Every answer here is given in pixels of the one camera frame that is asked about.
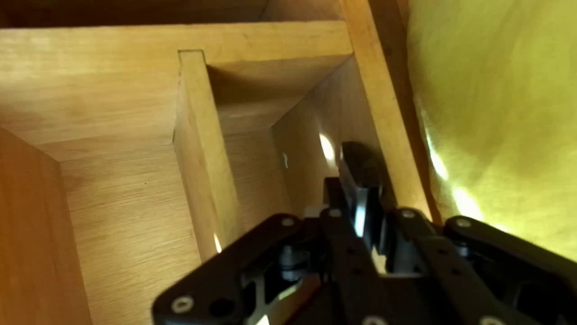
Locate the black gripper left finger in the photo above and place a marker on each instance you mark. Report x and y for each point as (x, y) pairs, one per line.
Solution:
(289, 272)

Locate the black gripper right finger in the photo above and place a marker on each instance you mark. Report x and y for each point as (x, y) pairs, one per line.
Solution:
(486, 275)

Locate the grey remote controller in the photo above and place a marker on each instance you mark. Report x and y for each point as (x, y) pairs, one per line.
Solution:
(368, 192)

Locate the yellow pillow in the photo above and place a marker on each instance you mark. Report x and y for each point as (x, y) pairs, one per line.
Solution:
(495, 84)

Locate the wooden desk hutch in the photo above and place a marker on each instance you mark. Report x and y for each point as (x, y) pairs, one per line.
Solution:
(139, 138)

